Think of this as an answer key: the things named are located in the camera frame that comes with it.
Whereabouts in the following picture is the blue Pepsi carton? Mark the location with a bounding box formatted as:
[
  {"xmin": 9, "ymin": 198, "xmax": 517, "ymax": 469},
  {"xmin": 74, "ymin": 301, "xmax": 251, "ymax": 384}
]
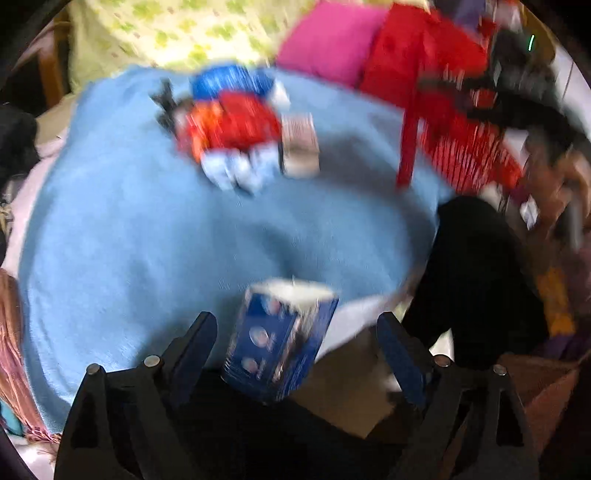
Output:
[{"xmin": 222, "ymin": 278, "xmax": 339, "ymax": 403}]

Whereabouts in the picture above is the small red white box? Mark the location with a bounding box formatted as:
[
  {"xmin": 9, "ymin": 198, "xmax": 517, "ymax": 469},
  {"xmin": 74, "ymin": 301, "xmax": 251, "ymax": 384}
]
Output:
[{"xmin": 280, "ymin": 114, "xmax": 320, "ymax": 179}]

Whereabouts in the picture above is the blue plastic bag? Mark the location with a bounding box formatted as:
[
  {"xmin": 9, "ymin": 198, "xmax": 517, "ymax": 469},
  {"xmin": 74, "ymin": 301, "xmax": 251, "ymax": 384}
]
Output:
[{"xmin": 190, "ymin": 63, "xmax": 274, "ymax": 101}]

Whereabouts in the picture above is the light blue blanket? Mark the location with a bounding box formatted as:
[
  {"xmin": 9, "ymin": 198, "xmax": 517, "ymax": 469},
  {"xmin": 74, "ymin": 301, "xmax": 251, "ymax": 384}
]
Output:
[{"xmin": 18, "ymin": 67, "xmax": 452, "ymax": 433}]

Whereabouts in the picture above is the white blue wrapper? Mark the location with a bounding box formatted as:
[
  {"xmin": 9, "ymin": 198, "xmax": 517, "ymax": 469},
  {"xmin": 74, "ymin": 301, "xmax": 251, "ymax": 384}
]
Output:
[{"xmin": 200, "ymin": 142, "xmax": 281, "ymax": 195}]

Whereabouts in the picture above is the red snack wrapper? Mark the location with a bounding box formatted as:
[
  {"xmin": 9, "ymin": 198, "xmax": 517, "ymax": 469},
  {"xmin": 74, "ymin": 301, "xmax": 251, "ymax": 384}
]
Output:
[{"xmin": 173, "ymin": 90, "xmax": 281, "ymax": 163}]

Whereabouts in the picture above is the red Nilrich shopping bag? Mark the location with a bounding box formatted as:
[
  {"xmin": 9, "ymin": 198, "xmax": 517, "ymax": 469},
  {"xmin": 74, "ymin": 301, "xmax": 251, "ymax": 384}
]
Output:
[{"xmin": 359, "ymin": 3, "xmax": 522, "ymax": 194}]

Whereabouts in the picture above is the green clover patterned quilt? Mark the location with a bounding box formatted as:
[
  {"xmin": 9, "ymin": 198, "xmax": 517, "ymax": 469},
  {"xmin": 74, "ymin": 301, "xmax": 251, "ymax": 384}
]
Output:
[{"xmin": 67, "ymin": 0, "xmax": 315, "ymax": 92}]

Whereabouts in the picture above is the pink pillow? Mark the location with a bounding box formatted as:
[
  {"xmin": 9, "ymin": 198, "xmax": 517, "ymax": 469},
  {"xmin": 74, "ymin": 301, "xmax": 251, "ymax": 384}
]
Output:
[{"xmin": 276, "ymin": 1, "xmax": 389, "ymax": 88}]

